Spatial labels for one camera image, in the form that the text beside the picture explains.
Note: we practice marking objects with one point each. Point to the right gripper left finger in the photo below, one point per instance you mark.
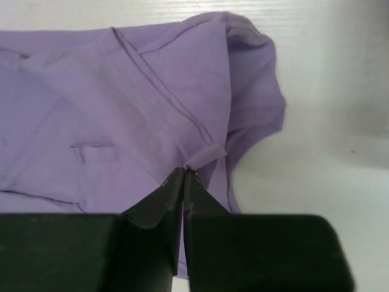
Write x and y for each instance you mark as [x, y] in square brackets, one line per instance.
[136, 250]

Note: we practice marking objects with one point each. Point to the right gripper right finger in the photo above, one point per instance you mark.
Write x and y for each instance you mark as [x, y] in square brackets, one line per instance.
[262, 252]

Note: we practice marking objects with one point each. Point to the purple t shirt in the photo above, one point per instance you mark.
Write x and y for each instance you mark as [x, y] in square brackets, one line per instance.
[93, 121]

